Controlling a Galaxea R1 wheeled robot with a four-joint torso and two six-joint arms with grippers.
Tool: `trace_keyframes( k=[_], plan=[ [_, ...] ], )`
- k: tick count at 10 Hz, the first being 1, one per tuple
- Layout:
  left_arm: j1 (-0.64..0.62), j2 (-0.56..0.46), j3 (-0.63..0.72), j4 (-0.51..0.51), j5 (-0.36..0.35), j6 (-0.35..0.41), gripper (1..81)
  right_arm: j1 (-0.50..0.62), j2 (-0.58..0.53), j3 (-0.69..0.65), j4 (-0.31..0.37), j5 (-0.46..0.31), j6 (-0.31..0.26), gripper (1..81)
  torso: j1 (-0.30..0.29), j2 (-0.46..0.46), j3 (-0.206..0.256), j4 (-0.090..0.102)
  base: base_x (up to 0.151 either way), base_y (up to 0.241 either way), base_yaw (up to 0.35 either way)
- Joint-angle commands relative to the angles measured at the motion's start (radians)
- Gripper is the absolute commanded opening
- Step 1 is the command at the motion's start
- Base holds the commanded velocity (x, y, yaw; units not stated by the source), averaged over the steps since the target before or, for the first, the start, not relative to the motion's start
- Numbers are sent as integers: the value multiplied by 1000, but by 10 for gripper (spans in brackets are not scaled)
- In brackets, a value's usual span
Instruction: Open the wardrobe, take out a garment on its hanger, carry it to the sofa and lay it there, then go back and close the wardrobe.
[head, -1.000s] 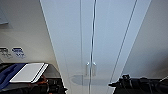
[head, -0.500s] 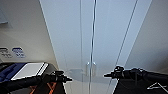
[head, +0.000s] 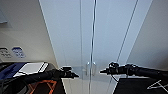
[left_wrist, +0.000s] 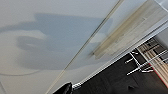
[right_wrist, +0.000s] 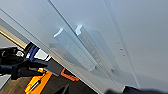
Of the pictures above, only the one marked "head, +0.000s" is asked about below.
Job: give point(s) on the blue cloth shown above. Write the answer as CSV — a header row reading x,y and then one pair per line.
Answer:
x,y
10,70

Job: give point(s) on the white wardrobe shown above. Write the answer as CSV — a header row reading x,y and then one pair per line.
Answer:
x,y
141,13

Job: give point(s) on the orange frame stand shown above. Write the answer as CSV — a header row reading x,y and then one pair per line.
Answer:
x,y
32,87

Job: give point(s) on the blue printed wall label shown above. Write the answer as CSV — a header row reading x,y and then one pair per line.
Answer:
x,y
18,52

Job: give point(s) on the grey printed wall label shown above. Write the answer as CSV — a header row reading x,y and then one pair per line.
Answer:
x,y
5,54

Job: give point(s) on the grey wall tray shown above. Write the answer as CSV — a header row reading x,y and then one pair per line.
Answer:
x,y
2,16

